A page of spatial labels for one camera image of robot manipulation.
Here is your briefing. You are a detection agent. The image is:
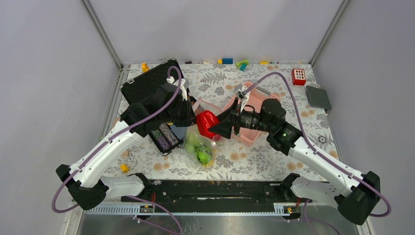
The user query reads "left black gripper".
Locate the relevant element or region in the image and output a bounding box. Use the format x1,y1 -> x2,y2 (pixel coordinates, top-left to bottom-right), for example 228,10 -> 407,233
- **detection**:
162,95 -> 199,127

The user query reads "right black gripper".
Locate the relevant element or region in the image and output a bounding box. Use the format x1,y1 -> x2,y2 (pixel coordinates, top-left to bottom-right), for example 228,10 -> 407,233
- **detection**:
209,97 -> 274,139

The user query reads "red toy pepper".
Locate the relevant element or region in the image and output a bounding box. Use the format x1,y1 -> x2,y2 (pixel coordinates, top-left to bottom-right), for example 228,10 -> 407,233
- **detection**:
196,110 -> 221,141

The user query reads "clear zip top bag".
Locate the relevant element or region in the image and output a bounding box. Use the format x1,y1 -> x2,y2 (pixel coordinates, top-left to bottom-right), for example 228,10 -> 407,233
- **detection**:
184,99 -> 222,168

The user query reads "green striped toy watermelon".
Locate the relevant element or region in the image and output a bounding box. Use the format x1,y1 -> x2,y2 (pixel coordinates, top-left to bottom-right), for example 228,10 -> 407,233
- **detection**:
195,146 -> 213,165

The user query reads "green bumpy toy fruit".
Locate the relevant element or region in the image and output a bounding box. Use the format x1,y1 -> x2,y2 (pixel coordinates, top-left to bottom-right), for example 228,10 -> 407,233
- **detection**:
184,140 -> 199,157

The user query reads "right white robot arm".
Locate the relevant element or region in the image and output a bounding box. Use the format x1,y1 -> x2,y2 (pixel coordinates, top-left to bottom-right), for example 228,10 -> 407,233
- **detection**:
209,98 -> 380,225

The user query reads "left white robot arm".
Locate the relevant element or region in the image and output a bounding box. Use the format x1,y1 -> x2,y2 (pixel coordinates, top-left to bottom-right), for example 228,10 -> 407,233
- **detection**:
52,81 -> 195,212

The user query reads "black poker chip case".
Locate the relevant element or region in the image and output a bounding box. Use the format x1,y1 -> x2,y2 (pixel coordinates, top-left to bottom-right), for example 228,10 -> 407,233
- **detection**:
120,58 -> 196,138

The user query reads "pink plastic basket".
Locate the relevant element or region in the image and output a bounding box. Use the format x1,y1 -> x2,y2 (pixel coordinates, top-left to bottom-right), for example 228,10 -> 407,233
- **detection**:
231,86 -> 281,146

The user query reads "yellow toy brick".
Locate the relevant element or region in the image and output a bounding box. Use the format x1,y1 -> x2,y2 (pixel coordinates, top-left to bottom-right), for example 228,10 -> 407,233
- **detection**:
141,63 -> 149,73

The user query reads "green teal toy block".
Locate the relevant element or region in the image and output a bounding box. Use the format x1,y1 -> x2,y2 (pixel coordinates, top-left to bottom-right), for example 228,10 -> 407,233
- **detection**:
235,60 -> 250,71

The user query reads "blue toy brick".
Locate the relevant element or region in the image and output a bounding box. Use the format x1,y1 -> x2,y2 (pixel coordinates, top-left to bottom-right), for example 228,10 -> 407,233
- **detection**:
221,58 -> 233,64

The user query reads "tan toy piece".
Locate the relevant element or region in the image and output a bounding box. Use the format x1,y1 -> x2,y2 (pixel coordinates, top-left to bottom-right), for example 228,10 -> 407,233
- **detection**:
120,149 -> 129,158

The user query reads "small yellow brick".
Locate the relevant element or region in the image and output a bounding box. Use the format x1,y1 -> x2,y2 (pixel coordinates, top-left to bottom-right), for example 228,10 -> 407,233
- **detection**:
120,164 -> 130,173

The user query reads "red toy window block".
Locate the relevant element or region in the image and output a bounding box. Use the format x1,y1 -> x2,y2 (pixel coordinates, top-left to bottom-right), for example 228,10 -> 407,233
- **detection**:
291,69 -> 306,86

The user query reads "grey building baseplate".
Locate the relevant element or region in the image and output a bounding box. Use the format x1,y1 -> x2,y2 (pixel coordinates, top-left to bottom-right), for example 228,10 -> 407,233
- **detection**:
305,86 -> 332,111

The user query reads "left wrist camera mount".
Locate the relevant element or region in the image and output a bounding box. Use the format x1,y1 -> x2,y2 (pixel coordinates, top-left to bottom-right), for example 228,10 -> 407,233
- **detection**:
166,76 -> 190,101

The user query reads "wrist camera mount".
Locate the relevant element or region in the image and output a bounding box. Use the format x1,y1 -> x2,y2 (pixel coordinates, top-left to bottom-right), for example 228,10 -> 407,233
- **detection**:
234,84 -> 250,112
166,76 -> 190,101

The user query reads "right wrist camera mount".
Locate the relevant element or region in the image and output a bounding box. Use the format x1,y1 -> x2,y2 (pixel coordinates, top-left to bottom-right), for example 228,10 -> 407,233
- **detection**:
234,84 -> 250,112

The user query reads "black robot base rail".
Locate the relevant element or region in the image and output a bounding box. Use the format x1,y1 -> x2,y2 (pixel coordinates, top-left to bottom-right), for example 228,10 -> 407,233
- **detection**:
137,179 -> 306,214

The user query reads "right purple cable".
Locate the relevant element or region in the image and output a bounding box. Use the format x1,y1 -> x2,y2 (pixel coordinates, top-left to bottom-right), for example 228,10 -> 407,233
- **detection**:
240,71 -> 392,218

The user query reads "purple cable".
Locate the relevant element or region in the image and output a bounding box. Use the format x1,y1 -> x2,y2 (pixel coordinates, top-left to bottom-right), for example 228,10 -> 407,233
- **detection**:
240,71 -> 392,218
51,66 -> 182,214

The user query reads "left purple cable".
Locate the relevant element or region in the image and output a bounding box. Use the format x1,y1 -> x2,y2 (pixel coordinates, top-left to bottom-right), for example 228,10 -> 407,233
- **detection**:
51,66 -> 182,214

